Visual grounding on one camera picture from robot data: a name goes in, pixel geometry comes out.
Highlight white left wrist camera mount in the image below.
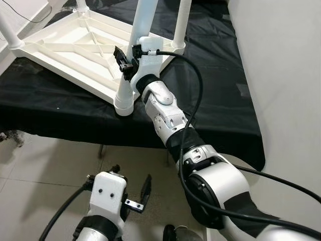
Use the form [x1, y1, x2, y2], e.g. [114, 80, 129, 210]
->
[89, 172, 127, 221]

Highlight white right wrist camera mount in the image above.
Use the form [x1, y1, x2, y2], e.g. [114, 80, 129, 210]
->
[131, 36, 162, 93]

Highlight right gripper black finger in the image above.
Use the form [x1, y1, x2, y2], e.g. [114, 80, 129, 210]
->
[114, 46, 130, 70]

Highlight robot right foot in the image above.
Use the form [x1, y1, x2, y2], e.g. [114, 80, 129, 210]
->
[163, 224, 204, 241]

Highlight black tablecloth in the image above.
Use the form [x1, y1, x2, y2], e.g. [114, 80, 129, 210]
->
[0, 0, 266, 171]

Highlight thin black floor cable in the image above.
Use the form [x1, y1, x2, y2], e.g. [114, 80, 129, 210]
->
[0, 0, 53, 24]

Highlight white plastic children table top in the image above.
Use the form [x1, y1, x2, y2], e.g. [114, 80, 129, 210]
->
[11, 9, 186, 106]

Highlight dark metal table frame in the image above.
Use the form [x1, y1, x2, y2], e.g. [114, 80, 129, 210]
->
[98, 143, 171, 166]

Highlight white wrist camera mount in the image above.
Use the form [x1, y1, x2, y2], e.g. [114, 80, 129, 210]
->
[89, 172, 127, 221]
[131, 36, 162, 93]

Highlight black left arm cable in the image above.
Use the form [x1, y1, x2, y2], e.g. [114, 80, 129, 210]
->
[39, 176, 96, 241]

